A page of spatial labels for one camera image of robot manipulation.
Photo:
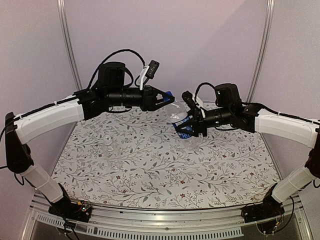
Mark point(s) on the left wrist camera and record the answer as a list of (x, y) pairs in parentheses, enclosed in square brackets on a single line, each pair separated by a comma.
[(148, 73)]

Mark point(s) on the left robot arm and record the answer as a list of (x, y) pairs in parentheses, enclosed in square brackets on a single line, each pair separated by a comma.
[(109, 90)]

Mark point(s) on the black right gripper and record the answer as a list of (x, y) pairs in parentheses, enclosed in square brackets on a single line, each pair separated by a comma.
[(197, 122)]

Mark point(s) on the clear empty plastic bottle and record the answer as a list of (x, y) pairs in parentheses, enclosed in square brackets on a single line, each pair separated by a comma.
[(111, 152)]

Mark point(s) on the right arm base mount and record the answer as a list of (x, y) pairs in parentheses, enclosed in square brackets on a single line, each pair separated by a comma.
[(262, 210)]

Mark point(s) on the right aluminium corner post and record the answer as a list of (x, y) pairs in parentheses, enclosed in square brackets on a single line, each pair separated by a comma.
[(270, 5)]

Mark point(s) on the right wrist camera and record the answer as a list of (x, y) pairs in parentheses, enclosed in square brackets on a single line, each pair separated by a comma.
[(195, 104)]

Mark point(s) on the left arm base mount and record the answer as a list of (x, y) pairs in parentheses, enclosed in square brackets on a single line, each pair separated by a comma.
[(79, 211)]

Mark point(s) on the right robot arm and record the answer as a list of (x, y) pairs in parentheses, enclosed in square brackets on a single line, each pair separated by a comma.
[(254, 117)]

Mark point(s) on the aluminium front frame rail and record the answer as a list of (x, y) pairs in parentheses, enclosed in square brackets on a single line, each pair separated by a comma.
[(124, 223)]

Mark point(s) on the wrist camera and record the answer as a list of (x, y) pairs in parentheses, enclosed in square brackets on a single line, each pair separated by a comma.
[(148, 73), (195, 104)]

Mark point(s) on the blue bottle cap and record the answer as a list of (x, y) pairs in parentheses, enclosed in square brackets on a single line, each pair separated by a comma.
[(168, 97)]

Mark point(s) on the blue label plastic bottle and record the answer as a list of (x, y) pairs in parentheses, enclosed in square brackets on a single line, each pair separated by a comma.
[(190, 143)]

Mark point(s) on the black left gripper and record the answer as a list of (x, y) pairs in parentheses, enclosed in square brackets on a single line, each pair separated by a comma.
[(150, 96)]

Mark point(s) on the left aluminium corner post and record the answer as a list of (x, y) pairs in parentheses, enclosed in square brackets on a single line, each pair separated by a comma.
[(61, 7)]

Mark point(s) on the floral patterned table mat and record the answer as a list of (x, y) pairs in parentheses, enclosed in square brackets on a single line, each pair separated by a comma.
[(228, 168)]

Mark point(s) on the aluminium corner post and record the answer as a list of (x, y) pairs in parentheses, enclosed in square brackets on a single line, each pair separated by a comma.
[(270, 5), (61, 7)]

